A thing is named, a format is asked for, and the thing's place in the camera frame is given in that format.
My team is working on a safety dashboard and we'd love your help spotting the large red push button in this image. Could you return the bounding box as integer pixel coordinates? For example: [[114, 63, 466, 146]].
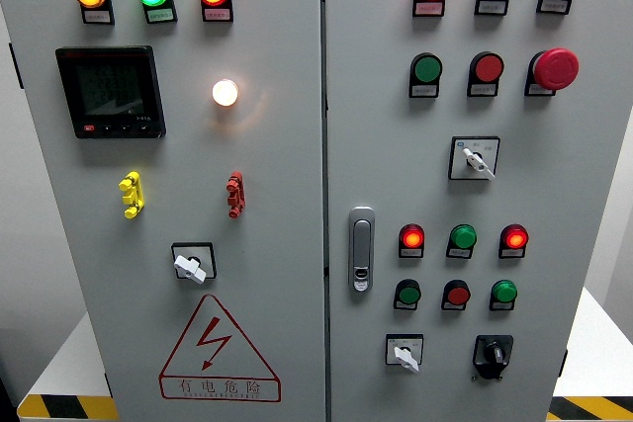
[[466, 50, 505, 98]]

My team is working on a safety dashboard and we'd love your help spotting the silver door lock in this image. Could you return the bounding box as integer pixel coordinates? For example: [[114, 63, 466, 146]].
[[348, 206, 376, 294]]

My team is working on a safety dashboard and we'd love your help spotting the pale grey cabinet door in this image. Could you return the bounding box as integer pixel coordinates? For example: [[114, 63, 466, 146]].
[[323, 0, 633, 422], [0, 0, 328, 422]]

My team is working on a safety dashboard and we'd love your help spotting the black display meter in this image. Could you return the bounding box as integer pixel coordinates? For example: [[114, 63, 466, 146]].
[[54, 44, 167, 140]]

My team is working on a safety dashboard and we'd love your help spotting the small yellow handle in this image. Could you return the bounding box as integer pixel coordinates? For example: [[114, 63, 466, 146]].
[[118, 170, 146, 220]]

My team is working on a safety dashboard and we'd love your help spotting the small red indicator lamp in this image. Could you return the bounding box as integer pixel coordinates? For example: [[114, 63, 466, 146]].
[[398, 222, 426, 260], [497, 223, 530, 260]]

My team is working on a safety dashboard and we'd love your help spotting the black knob turn switch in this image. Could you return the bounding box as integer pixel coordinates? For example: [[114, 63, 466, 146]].
[[471, 334, 515, 382]]

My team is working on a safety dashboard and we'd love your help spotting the small red handle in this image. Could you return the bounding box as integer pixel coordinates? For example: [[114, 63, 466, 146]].
[[226, 170, 246, 219]]

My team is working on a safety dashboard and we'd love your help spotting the red warning triangle sticker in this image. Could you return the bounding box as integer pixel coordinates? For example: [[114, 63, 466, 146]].
[[158, 293, 283, 403]]

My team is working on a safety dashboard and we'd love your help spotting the slim white handle turn switch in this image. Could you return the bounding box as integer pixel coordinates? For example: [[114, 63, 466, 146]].
[[447, 135, 501, 182]]

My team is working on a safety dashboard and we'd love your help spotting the white lamp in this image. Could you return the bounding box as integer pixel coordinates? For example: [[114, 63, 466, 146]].
[[212, 78, 240, 108]]

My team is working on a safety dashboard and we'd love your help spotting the black yellow striped tape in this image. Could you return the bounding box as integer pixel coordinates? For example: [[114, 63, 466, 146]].
[[17, 394, 120, 422], [546, 395, 633, 422]]

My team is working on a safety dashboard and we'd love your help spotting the small green push button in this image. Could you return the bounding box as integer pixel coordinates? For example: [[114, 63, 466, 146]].
[[393, 278, 422, 311]]

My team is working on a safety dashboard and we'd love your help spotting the small red push button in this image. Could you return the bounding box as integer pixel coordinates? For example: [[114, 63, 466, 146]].
[[440, 279, 472, 312]]

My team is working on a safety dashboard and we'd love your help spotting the large red stop button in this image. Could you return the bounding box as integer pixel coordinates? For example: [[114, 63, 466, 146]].
[[523, 47, 581, 97]]

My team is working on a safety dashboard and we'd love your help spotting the small green indicator lamp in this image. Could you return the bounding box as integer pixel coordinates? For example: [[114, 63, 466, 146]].
[[489, 279, 519, 312], [445, 223, 478, 260]]

